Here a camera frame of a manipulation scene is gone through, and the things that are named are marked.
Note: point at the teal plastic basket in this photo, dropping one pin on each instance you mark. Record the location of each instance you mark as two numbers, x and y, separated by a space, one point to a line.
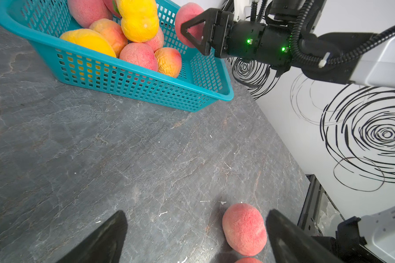
202 80

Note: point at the yellow pepper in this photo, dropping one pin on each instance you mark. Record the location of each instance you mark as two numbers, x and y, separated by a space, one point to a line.
89 39
140 21

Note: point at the orange peach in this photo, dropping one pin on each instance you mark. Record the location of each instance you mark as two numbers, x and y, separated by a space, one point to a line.
169 61
112 32

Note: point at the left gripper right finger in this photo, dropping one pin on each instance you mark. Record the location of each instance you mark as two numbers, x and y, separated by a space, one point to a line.
291 245

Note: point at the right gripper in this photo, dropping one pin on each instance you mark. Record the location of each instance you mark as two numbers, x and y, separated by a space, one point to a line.
246 40

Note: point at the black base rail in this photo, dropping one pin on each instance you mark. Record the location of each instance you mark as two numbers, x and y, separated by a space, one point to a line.
319 215

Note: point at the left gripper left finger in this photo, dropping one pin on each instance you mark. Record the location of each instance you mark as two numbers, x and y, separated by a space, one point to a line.
103 245

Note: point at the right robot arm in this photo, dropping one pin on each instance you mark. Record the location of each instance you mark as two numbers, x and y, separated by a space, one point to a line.
358 125

